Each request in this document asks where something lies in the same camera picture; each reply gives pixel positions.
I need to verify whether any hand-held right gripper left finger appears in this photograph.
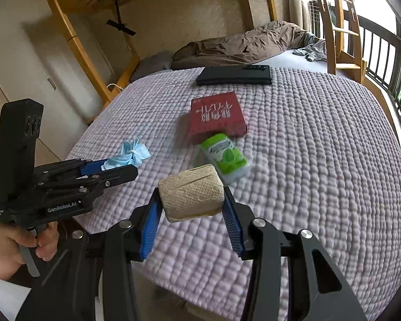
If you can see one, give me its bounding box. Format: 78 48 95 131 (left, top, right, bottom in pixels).
17 186 164 321

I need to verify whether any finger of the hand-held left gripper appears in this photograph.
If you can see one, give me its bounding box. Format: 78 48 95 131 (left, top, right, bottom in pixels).
33 158 105 182
43 165 139 198

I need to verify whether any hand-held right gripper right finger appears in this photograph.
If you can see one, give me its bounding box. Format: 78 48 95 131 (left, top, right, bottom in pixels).
221 186 368 321

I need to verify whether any blue face mask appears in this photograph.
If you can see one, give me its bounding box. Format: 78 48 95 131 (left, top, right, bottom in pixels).
101 137 152 171

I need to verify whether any beige paper roll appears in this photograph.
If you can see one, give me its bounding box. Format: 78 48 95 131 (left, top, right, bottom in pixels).
158 163 225 223

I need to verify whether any person's left forearm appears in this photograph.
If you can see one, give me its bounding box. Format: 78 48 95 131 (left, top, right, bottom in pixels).
0 272 33 314

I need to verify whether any person's left hand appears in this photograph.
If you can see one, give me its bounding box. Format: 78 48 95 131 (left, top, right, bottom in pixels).
0 221 59 282

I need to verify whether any green wet wipes packet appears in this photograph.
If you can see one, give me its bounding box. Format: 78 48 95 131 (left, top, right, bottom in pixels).
200 133 250 185

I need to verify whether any white wardrobe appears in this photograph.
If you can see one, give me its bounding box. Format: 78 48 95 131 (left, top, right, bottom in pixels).
0 0 116 162

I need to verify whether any quilted lilac blanket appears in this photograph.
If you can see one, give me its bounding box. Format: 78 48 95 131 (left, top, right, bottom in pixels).
65 65 401 321

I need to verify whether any red cardboard box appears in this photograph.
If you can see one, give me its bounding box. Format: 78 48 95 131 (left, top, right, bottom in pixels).
188 91 249 144

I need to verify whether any grey pillow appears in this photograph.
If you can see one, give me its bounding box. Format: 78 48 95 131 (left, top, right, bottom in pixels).
130 50 175 83

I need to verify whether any flat black box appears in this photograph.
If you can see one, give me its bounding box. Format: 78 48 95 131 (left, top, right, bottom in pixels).
196 65 273 86

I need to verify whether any pale grey bed sheet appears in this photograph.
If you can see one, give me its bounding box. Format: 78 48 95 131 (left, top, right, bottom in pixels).
247 49 339 75

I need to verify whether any brown duvet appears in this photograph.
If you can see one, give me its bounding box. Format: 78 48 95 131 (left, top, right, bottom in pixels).
171 20 317 72

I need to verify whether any crumpled grey garment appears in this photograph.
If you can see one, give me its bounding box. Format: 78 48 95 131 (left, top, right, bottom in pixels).
293 38 328 63

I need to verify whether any wooden bunk ladder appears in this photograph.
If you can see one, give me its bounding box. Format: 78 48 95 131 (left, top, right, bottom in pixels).
307 0 368 83

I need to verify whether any black balcony railing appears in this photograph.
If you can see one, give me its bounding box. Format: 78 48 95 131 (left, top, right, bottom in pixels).
357 15 401 142

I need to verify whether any white upright mattress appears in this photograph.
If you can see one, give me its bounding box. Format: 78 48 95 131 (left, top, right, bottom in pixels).
289 0 317 37

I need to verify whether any wooden bunk bed frame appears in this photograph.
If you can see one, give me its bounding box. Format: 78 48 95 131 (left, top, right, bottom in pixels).
40 0 321 125

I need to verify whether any black clamp phone mount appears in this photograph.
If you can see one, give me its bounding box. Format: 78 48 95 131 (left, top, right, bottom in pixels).
106 0 137 37

